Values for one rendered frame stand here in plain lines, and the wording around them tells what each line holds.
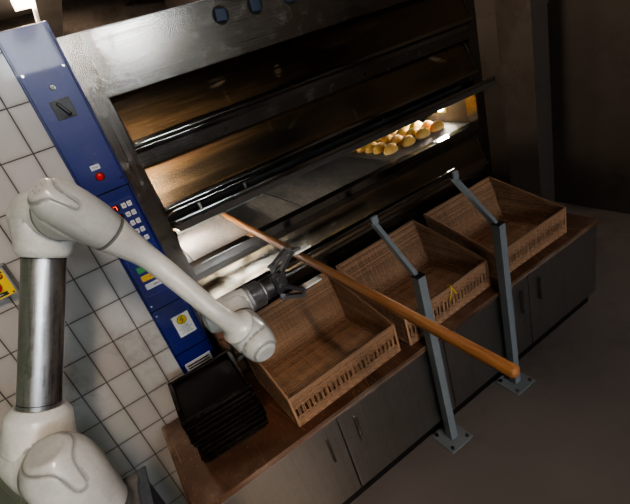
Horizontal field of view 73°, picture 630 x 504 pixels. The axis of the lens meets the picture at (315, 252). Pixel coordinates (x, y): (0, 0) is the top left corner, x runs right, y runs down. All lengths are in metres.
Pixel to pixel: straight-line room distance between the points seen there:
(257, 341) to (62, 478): 0.52
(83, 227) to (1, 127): 0.72
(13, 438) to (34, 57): 1.11
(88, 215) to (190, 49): 0.93
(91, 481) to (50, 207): 0.60
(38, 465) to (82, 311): 0.83
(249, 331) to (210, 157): 0.85
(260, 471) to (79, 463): 0.79
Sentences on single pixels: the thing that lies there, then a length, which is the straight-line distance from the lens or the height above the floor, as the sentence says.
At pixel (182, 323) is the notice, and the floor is 0.98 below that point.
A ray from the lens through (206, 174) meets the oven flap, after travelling 1.81.
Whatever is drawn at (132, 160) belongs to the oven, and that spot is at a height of 1.67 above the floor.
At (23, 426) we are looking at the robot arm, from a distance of 1.29.
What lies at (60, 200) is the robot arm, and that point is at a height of 1.72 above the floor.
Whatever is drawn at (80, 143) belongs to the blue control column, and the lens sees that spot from 1.71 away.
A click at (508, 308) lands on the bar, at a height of 0.51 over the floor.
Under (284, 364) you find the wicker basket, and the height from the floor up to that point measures 0.59.
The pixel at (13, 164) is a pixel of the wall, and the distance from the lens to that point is 1.74.
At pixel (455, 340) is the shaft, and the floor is 1.20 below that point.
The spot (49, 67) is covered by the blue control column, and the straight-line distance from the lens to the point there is 1.71.
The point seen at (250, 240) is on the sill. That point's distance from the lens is 1.93.
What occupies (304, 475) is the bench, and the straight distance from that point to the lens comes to 1.91.
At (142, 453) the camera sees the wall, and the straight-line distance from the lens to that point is 2.24.
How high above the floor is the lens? 1.87
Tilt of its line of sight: 26 degrees down
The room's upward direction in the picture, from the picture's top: 18 degrees counter-clockwise
